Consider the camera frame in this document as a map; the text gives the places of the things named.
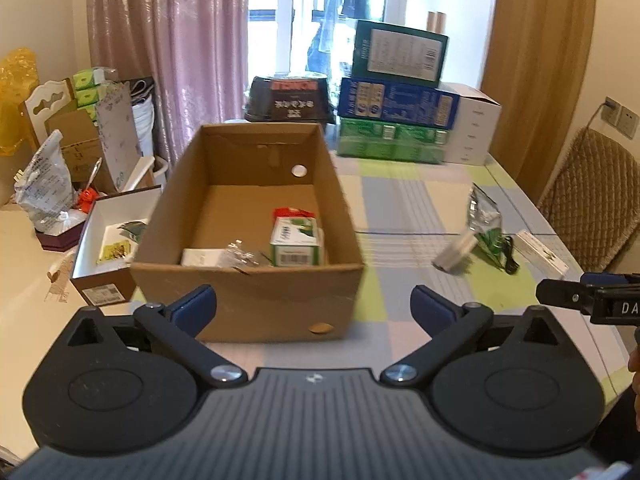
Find person right hand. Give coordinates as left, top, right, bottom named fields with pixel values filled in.
left=628, top=347, right=640, bottom=396

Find white slim medicine box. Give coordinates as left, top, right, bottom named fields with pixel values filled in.
left=514, top=230, right=570, bottom=280

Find white printed plastic bag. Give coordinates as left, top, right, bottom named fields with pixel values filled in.
left=14, top=130, right=76, bottom=235

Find green tissue pack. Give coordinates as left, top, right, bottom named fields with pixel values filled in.
left=336, top=118, right=449, bottom=165

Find small brown carton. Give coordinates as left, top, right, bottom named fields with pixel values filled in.
left=46, top=110, right=114, bottom=193

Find quilted brown chair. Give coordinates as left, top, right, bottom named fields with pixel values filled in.
left=539, top=129, right=639, bottom=272

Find small white case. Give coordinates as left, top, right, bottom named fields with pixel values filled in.
left=432, top=229, right=477, bottom=273

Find green tissue boxes stack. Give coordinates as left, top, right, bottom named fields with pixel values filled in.
left=70, top=66, right=118, bottom=122

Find orange toy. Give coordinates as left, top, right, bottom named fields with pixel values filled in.
left=75, top=188, right=100, bottom=214

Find clear plastic metal case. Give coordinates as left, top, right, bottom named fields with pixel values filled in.
left=180, top=240, right=271, bottom=268

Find pink curtain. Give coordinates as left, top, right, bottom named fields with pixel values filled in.
left=87, top=0, right=248, bottom=164

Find dark red box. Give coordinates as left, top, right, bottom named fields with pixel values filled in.
left=35, top=221, right=85, bottom=252

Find white carton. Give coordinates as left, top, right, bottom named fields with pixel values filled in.
left=440, top=82, right=501, bottom=166

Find yellow plastic bag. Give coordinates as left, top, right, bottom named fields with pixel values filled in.
left=0, top=48, right=39, bottom=157

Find open white shoebox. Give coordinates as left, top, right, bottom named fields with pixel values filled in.
left=70, top=186, right=162, bottom=308

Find green white medicine box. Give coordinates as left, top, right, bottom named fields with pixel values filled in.
left=270, top=217, right=323, bottom=268

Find brown cardboard box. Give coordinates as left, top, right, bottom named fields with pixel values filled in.
left=131, top=122, right=364, bottom=344

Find cardboard tubes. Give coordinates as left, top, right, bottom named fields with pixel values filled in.
left=426, top=11, right=446, bottom=35

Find blue carton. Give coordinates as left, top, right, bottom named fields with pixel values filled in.
left=337, top=78, right=460, bottom=130

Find wall socket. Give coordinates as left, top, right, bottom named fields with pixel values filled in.
left=601, top=98, right=639, bottom=140

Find brown curtain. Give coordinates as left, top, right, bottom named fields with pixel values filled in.
left=480, top=0, right=596, bottom=202

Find plaid tablecloth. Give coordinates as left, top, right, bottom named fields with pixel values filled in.
left=249, top=152, right=637, bottom=401

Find silver green leaf pouch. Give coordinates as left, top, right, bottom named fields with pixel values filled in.
left=466, top=184, right=503, bottom=268

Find black food container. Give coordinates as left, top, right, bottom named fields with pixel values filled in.
left=244, top=73, right=335, bottom=125

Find dark green carton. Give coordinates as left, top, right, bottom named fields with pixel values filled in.
left=352, top=20, right=448, bottom=87

